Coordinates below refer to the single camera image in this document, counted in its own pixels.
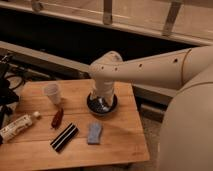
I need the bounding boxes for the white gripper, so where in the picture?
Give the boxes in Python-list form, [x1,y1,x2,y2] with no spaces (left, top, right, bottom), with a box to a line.
[90,80,114,106]

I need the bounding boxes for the dark red pepper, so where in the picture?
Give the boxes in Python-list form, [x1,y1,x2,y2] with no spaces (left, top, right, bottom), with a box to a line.
[51,108,64,129]

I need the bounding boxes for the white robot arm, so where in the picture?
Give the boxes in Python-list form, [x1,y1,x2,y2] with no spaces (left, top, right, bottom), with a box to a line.
[88,46,213,171]

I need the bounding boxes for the dark ceramic bowl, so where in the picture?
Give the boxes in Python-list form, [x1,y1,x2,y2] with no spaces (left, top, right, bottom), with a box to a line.
[87,94,118,116]

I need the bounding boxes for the blue sponge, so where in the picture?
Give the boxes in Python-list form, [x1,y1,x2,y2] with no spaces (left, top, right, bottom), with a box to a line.
[87,122,102,144]

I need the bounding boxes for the translucent plastic cup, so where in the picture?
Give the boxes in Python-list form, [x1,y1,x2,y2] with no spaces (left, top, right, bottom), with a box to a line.
[43,83,61,105]

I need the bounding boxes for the black white striped block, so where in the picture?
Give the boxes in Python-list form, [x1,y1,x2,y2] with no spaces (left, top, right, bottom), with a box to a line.
[50,123,78,152]

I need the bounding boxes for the wooden table board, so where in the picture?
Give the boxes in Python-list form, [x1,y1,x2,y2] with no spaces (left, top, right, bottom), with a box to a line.
[0,80,149,171]

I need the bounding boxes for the black cables and equipment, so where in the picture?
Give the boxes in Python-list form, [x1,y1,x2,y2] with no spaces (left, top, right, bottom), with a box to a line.
[0,53,26,129]

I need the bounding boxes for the metal window frame rail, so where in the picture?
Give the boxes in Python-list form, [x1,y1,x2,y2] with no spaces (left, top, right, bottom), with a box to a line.
[0,0,213,45]

